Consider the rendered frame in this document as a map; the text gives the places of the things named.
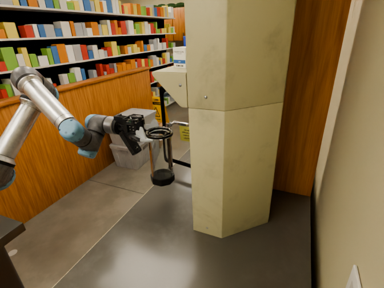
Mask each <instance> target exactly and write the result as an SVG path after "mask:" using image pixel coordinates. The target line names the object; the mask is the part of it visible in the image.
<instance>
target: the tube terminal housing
mask: <svg viewBox="0 0 384 288"><path fill-rule="evenodd" d="M296 3H297V0H184V6H185V33H186V60H187V88H188V102H189V133H190V160H191V187H192V202H193V229H194V230H196V231H199V232H202V233H205V234H209V235H213V236H215V237H219V238H224V237H227V236H230V235H233V234H235V233H238V232H241V231H244V230H247V229H250V228H252V227H256V226H259V225H262V224H264V223H268V220H269V214H270V205H271V196H272V190H273V182H274V173H275V165H276V160H277V151H278V142H279V134H280V128H281V119H282V111H283V102H284V97H285V88H286V80H287V71H288V65H289V57H290V48H291V40H292V34H293V26H294V17H295V8H296Z"/></svg>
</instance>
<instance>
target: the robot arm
mask: <svg viewBox="0 0 384 288"><path fill-rule="evenodd" d="M10 80H11V82H12V84H13V86H14V87H15V88H16V89H17V90H19V92H20V93H21V96H20V97H19V101H20V105H19V106H18V108H17V110H16V112H15V113H14V115H13V117H12V118H11V120H10V122H9V123H8V125H7V126H6V128H5V130H4V132H3V133H2V135H1V137H0V191H1V190H4V189H6V188H8V187H9V186H10V185H11V184H12V183H13V182H14V180H15V177H16V174H15V170H14V167H15V166H16V163H15V161H14V159H15V157H16V156H17V154H18V152H19V150H20V149H21V147H22V145H23V143H24V141H25V140H26V138H27V136H28V134H29V132H30V131H31V129H32V127H33V126H34V124H35V122H36V120H37V118H38V117H39V115H40V113H41V112H43V114H44V115H45V116H46V117H47V118H48V119H49V120H50V122H51V123H52V124H53V125H54V126H55V127H56V128H57V129H58V130H59V133H60V135H61V136H62V137H63V138H64V139H65V140H67V141H69V142H71V143H73V144H74V145H76V146H77V147H78V154H79V155H81V156H84V157H86V158H91V159H93V158H95V157H96V155H97V152H99V148H100V146H101V143H102V141H103V138H104V136H105V133H108V134H115V135H117V134H118V135H119V136H120V137H121V138H122V140H123V142H124V143H125V145H126V146H127V148H128V150H129V151H130V152H131V154H132V155H136V154H138V153H139V152H140V151H141V150H142V149H141V147H140V146H139V144H138V142H152V141H154V140H152V139H148V138H147V137H146V135H145V132H146V130H148V129H150V128H152V127H159V124H158V121H157V120H156V119H153V120H152V122H151V124H148V125H145V127H144V124H145V120H144V117H143V115H141V116H138V115H140V114H132V115H128V116H125V115H122V114H117V115H115V116H113V117H111V116H106V115H100V114H90V115H88V116H87V117H86V119H85V127H86V128H85V127H83V126H82V125H81V124H80V123H79V122H78V121H77V120H76V119H75V118H74V116H73V115H72V114H71V113H70V112H69V111H68V110H67V109H66V108H65V107H64V106H63V105H62V104H61V103H60V101H59V100H58V99H59V93H58V90H57V89H56V88H55V87H54V85H53V84H52V83H50V82H49V81H48V80H47V79H46V78H45V77H44V76H42V75H41V74H40V73H39V72H38V71H36V69H34V68H32V67H28V66H20V67H17V68H15V69H14V70H13V71H12V72H11V75H10Z"/></svg>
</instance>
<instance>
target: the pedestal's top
mask: <svg viewBox="0 0 384 288"><path fill-rule="evenodd" d="M25 230H26V229H25V226H24V224H23V222H20V221H16V220H14V219H11V218H8V217H5V216H2V215H0V249H1V248H3V247H4V246H5V245H6V244H8V243H9V242H11V241H12V240H13V239H14V238H16V237H17V236H19V235H20V234H21V233H23V232H24V231H25Z"/></svg>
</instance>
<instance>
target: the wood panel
mask: <svg viewBox="0 0 384 288"><path fill-rule="evenodd" d="M350 5H351V0H297V3H296V8H295V17H294V26H293V34H292V40H291V48H290V57H289V65H288V71H287V80H286V88H285V97H284V102H283V111H282V119H281V128H280V134H279V142H278V151H277V160H276V165H275V173H274V182H273V189H275V190H280V191H286V192H290V193H295V194H300V195H306V196H310V195H311V190H312V186H313V182H314V176H315V171H316V168H317V162H318V157H319V152H320V149H321V143H322V138H323V133H324V129H325V124H326V119H327V114H328V110H329V105H330V100H331V95H332V92H333V86H334V81H335V76H336V72H337V67H338V62H339V57H340V53H341V48H342V43H343V38H344V34H345V29H346V24H347V19H348V16H349V10H350Z"/></svg>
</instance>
